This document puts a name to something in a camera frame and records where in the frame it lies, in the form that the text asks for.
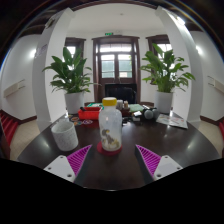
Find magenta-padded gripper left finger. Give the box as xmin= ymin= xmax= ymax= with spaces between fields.
xmin=43 ymin=144 xmax=93 ymax=184

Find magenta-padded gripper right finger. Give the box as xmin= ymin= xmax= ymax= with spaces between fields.
xmin=134 ymin=144 xmax=184 ymax=185

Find clear bottle with yellow cap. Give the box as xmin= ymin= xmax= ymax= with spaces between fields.
xmin=98 ymin=96 xmax=123 ymax=153

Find white speckled cup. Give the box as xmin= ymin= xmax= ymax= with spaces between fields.
xmin=50 ymin=119 xmax=79 ymax=152

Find printed magazine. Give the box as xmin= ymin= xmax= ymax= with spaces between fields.
xmin=155 ymin=113 xmax=189 ymax=130

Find grey round ball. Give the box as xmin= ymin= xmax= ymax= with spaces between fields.
xmin=143 ymin=108 xmax=155 ymax=120

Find red plastic box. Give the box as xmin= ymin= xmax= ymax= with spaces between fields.
xmin=77 ymin=106 xmax=103 ymax=121

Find green plant in white pot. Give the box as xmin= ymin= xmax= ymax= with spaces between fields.
xmin=42 ymin=46 xmax=98 ymax=115
xmin=139 ymin=43 xmax=197 ymax=115

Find brown wooden tray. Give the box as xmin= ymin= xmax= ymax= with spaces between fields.
xmin=120 ymin=107 xmax=132 ymax=118

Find black chair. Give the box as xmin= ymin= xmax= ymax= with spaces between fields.
xmin=104 ymin=83 xmax=138 ymax=104

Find dark wooden glazed door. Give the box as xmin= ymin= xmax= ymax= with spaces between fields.
xmin=92 ymin=35 xmax=141 ymax=104

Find dark framed window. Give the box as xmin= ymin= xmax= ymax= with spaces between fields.
xmin=64 ymin=37 xmax=87 ymax=59
xmin=145 ymin=34 xmax=172 ymax=56

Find white wall box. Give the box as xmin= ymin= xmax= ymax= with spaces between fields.
xmin=206 ymin=75 xmax=224 ymax=95
xmin=2 ymin=78 xmax=26 ymax=98

